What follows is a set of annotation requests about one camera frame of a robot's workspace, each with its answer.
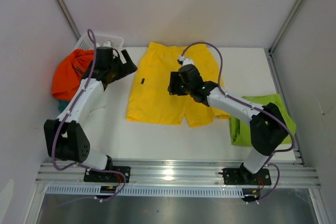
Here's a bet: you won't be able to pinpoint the yellow shorts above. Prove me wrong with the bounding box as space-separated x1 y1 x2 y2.
126 42 230 127

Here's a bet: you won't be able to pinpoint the lime green shorts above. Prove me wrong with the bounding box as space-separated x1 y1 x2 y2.
229 94 296 147

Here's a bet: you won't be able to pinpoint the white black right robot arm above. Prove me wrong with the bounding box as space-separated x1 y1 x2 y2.
168 64 293 184

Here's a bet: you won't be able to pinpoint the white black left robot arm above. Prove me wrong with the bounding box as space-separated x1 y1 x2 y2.
44 46 138 182

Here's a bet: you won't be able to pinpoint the orange shorts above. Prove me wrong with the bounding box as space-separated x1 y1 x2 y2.
51 49 94 101

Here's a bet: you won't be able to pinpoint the teal shorts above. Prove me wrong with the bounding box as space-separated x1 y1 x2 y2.
58 100 70 113

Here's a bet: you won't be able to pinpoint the white plastic laundry basket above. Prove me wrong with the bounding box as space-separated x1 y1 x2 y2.
73 33 124 51

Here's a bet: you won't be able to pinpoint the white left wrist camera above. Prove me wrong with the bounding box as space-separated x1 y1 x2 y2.
96 41 112 49

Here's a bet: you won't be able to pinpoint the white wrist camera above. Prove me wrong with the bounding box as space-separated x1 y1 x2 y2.
96 41 112 49
177 56 194 67

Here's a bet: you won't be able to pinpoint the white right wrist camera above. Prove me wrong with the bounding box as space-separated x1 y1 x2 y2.
177 56 194 67

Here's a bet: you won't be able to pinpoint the aluminium corner post left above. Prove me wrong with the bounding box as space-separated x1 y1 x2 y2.
55 0 81 40

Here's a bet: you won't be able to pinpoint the aluminium corner post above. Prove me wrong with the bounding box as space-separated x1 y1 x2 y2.
55 0 81 40
268 0 306 56

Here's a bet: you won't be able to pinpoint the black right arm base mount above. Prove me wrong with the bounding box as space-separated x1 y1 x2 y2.
218 166 271 186

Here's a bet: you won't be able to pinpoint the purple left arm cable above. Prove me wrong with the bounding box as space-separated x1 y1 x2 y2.
49 28 126 207

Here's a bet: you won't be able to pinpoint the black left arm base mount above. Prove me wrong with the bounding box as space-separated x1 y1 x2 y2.
83 166 131 184

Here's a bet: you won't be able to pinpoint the white slotted cable duct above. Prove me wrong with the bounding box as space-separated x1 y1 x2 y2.
46 184 244 198

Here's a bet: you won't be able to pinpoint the aluminium frame rail front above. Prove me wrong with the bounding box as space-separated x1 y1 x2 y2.
35 159 321 189

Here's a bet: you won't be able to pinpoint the aluminium corner post right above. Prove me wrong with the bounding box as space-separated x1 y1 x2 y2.
268 0 306 56

